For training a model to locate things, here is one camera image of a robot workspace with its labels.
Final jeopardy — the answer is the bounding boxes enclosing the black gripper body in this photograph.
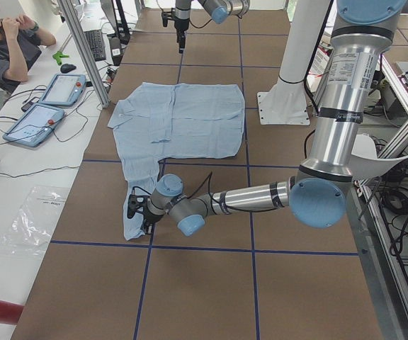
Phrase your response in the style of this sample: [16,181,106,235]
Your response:
[142,209,162,229]
[174,17,189,45]

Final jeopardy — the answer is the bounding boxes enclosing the light blue button shirt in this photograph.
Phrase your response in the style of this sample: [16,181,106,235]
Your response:
[106,81,246,242]

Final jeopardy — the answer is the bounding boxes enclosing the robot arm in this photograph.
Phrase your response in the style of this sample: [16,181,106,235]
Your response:
[142,1,405,235]
[164,0,250,54]

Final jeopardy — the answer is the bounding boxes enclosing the black computer keyboard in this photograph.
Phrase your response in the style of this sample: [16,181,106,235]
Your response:
[84,30,106,62]

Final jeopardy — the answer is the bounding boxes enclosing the black computer mouse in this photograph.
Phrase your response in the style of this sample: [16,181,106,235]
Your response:
[59,64,77,74]

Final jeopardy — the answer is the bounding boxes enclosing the clear plastic bag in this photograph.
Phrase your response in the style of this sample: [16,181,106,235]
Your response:
[0,186,70,259]

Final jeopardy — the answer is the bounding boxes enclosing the green plastic tool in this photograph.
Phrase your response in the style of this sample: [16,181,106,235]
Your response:
[52,50,69,66]

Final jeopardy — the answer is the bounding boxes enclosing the upper blue teach pendant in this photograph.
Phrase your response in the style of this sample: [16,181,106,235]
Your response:
[39,74,86,107]

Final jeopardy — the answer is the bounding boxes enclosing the blue teach pendant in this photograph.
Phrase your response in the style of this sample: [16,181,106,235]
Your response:
[3,103,65,147]
[39,74,86,107]

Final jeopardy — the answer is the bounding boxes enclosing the lower blue teach pendant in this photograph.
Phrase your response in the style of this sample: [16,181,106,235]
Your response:
[3,103,65,147]

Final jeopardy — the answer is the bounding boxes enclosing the black smartphone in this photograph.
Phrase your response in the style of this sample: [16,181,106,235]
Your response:
[21,101,35,112]

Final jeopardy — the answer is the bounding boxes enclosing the seated person in grey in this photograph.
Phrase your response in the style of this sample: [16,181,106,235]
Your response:
[0,14,56,93]

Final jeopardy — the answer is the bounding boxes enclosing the white curved paper sheet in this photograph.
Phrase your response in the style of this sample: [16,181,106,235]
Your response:
[348,134,408,181]

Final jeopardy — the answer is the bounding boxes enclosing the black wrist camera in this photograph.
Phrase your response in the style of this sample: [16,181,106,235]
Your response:
[126,193,149,219]
[161,9,175,28]

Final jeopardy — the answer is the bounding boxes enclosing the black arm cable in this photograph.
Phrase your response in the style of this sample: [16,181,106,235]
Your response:
[132,171,279,213]

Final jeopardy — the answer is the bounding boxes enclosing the aluminium frame post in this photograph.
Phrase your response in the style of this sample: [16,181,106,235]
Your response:
[57,0,110,108]

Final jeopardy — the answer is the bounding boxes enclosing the aluminium frame rack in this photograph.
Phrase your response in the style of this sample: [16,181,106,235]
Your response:
[350,58,408,339]

